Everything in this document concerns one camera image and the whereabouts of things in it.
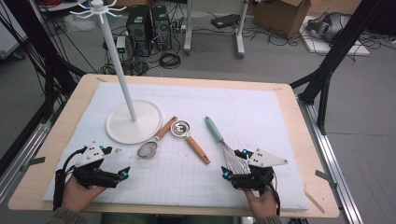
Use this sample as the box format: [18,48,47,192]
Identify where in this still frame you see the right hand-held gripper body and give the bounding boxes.
[231,147,290,191]

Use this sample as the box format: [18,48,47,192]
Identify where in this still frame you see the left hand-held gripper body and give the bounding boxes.
[72,141,121,189]

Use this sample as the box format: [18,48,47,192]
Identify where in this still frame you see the steel egg separator wooden handle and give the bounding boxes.
[170,119,211,165]

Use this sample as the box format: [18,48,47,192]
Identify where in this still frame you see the whisk with mint green handle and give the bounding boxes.
[204,116,252,175]

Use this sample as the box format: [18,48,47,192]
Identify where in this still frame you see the white utensil rack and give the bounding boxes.
[69,0,164,146]

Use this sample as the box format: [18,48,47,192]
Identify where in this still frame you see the mesh strainer with wooden handle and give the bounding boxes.
[136,116,178,160]

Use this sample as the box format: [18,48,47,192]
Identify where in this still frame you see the person's left hand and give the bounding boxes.
[61,175,107,215]

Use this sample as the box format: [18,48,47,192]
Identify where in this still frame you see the person's right hand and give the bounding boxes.
[244,186,278,219]

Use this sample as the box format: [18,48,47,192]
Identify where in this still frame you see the white foam mat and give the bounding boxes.
[43,81,310,211]

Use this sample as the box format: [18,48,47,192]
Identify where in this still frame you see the small white power box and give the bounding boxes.
[115,35,127,54]

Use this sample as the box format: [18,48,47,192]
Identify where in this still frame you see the white stand leg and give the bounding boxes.
[183,0,194,57]
[234,0,250,59]

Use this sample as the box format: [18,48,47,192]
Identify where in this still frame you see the black computer tower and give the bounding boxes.
[125,4,154,59]
[150,5,173,51]

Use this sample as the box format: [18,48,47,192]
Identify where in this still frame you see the white floor board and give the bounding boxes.
[299,15,371,57]

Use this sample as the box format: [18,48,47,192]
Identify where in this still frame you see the black flat device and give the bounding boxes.
[210,13,241,30]

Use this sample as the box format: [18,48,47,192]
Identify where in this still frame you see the cardboard box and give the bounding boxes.
[252,0,313,39]

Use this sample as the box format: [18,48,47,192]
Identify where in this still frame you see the grey headset device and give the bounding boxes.
[305,11,351,43]

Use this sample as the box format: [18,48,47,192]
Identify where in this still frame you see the round white table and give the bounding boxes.
[36,0,92,13]

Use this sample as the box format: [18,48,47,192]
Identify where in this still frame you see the right hand-held gripper black cable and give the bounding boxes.
[261,172,282,217]

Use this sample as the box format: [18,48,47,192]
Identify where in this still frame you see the hand-held gripper black cable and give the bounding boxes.
[53,146,88,212]
[261,172,282,217]

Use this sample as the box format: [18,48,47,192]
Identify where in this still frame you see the left hand-held gripper black cable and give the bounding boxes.
[53,146,88,212]

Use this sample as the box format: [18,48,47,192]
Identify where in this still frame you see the metal table bracket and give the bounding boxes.
[20,156,47,173]
[315,169,338,189]

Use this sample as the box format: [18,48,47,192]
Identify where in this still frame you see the aluminium rail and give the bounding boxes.
[0,119,53,203]
[298,99,364,224]

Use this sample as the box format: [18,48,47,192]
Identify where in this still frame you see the coiled black cable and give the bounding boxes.
[159,52,182,70]

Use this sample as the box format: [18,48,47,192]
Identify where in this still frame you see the black metal frame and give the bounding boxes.
[0,0,87,177]
[289,0,387,135]

